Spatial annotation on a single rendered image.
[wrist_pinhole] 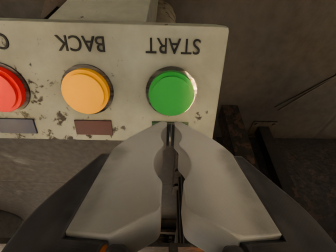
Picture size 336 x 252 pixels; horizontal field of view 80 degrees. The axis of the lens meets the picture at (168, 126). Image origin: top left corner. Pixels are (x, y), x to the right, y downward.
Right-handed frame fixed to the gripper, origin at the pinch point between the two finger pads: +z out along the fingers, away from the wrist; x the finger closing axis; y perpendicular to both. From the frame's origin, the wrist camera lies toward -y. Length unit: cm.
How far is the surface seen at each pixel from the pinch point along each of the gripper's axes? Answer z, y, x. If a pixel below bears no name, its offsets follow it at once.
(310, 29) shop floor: 69, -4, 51
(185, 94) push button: 5.3, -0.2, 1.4
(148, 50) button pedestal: 6.4, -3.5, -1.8
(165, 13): 57, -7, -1
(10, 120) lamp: 6.2, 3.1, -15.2
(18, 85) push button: 5.6, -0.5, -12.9
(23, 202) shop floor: 127, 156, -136
